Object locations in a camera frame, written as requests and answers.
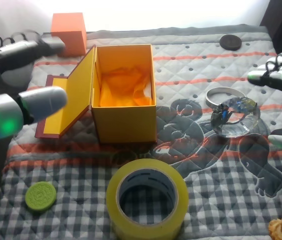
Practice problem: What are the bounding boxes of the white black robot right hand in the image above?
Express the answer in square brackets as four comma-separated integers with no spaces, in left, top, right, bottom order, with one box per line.
[247,48,282,152]

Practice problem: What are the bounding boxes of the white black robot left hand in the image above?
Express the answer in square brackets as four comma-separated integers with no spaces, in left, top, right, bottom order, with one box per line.
[0,37,68,144]

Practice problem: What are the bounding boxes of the silver crystal ring ornament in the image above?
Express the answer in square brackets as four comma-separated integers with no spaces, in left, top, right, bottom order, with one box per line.
[205,87,261,139]

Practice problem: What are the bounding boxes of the yellow gift box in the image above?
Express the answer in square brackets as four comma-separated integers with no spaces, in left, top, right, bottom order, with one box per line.
[34,44,158,145]

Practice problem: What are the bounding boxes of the orange cardboard box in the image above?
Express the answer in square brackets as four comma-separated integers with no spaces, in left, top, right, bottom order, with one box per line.
[50,12,88,57]

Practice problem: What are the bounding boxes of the dark brown cookie toy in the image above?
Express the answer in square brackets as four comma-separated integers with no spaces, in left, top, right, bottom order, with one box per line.
[219,34,242,52]

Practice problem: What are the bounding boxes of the orange tissue paper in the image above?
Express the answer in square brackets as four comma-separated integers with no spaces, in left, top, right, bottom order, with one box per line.
[99,66,154,107]

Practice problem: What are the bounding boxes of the green sandwich cookie toy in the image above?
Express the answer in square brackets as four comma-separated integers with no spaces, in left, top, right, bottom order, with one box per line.
[25,181,58,214]

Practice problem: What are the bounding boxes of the grey quilt with bear print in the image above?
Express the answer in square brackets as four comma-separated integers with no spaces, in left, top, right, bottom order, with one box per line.
[0,23,282,240]

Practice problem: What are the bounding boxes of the yellow tape roll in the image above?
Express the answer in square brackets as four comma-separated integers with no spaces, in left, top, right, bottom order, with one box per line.
[105,157,190,240]

